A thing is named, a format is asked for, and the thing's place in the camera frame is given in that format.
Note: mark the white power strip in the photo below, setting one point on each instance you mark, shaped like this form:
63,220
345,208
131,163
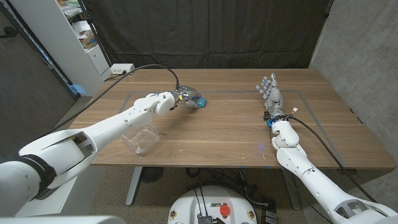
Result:
121,69

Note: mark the black curtain backdrop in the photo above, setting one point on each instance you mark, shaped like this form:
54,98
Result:
211,31

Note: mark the grey table leg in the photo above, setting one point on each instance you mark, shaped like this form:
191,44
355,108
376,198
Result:
133,186
290,193

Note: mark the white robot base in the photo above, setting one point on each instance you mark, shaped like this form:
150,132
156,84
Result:
214,199

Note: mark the red emergency stop button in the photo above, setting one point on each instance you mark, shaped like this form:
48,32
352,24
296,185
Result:
224,210

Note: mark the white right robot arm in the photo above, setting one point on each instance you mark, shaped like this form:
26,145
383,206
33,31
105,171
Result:
317,183

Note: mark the clear plastic clamshell container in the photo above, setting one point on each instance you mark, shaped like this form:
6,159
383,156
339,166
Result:
143,138

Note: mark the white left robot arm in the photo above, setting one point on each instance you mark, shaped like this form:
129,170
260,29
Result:
102,130

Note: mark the cardboard box with blue tape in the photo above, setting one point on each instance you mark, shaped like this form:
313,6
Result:
88,40

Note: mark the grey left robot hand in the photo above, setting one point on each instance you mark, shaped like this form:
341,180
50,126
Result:
188,95

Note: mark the white shelf cabinet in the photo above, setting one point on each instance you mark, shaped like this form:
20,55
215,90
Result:
62,49

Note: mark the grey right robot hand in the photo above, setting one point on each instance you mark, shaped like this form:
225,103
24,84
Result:
273,96

